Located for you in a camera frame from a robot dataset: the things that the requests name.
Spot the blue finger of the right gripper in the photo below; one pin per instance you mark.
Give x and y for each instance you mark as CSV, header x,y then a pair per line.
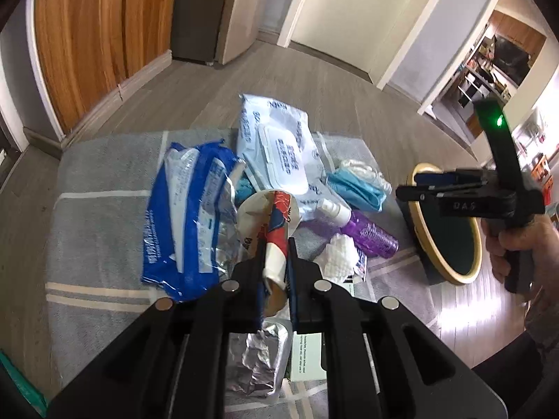
x,y
408,193
436,178

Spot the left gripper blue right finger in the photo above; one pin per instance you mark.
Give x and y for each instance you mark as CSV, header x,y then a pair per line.
x,y
291,285

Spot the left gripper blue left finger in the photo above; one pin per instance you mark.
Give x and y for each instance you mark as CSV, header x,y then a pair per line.
x,y
261,288

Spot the red floral paper cup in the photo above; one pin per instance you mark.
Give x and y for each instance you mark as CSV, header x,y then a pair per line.
x,y
271,216

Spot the blue kitchen wipes pack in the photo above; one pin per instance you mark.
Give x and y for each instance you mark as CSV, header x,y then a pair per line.
x,y
190,239

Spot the teal trash bin yellow rim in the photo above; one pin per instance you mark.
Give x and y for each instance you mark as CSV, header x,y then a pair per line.
x,y
449,247

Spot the person's right hand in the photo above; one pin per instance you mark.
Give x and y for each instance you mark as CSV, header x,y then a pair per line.
x,y
541,238

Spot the crumpled white tissue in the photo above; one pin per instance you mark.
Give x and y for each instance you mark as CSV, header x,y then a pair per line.
x,y
337,260

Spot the purple spray bottle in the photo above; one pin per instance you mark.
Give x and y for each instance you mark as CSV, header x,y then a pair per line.
x,y
368,237

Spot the small blue white sachet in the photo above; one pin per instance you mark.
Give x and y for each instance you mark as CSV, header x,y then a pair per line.
x,y
360,269

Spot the green white medicine box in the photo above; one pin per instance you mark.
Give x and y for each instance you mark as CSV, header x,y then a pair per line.
x,y
307,360

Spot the silver foil tray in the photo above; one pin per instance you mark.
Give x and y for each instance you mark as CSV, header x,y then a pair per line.
x,y
257,362

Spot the white baby wipes pack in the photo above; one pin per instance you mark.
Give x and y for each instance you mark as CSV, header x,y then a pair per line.
x,y
280,153

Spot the kitchen counter cabinets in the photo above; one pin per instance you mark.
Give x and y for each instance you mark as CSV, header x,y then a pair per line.
x,y
498,64

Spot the white interior door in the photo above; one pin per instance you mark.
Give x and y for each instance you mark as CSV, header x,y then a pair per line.
x,y
370,35

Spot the grey plaid mat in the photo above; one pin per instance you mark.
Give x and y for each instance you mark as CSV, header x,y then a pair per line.
x,y
93,286

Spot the grey refrigerator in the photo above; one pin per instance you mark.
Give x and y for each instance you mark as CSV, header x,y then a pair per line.
x,y
214,31

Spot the green tissue pack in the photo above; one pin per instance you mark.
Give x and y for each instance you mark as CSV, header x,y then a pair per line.
x,y
19,397

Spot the wooden cabinet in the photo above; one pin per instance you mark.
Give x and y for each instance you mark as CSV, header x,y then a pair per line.
x,y
87,48

